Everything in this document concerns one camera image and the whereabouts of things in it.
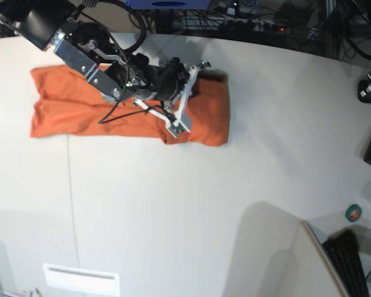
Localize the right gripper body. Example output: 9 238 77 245
104 53 190 101

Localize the orange t-shirt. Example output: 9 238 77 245
30 65 230 147

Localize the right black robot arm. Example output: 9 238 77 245
0 1 197 103

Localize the black computer mouse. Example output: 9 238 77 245
357 80 371 103

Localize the blue box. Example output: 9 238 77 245
126 0 220 10

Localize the green tape roll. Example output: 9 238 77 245
345 204 362 223

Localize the black keyboard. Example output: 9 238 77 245
323 229 369 297

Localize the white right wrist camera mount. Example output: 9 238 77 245
133 61 211 137

